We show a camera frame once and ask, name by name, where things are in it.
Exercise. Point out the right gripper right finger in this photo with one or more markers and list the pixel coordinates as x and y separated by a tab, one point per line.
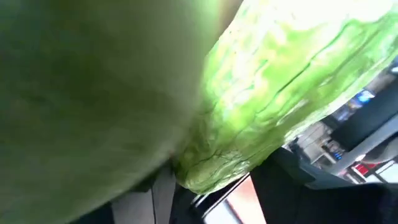
304	202

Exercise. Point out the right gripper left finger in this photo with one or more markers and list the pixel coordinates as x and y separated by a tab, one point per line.
133	205

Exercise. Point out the small green toy lettuce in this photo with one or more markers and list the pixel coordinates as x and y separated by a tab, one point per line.
264	93

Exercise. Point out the red box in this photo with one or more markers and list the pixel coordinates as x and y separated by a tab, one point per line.
362	169

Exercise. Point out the grey metal beam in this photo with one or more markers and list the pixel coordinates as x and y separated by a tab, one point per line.
363	147

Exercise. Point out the blue lit screen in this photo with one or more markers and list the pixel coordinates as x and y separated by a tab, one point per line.
364	96

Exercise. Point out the black aluminium table frame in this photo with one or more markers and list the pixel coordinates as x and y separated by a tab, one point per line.
199	208

